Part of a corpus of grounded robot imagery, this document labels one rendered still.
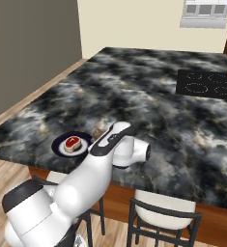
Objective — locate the red raw steak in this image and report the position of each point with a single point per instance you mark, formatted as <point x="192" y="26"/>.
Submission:
<point x="72" y="143"/>

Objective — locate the black stool with white seat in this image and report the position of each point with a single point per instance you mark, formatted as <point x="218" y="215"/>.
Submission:
<point x="164" y="212"/>
<point x="101" y="215"/>

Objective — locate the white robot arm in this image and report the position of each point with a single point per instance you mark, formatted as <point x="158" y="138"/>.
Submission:
<point x="82" y="186"/>

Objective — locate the black hob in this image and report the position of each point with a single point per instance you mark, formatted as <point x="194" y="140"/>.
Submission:
<point x="208" y="83"/>

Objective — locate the white framed window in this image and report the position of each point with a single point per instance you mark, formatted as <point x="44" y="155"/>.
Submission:
<point x="204" y="14"/>

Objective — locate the dark blue plate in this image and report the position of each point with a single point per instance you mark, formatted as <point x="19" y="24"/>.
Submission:
<point x="57" y="148"/>

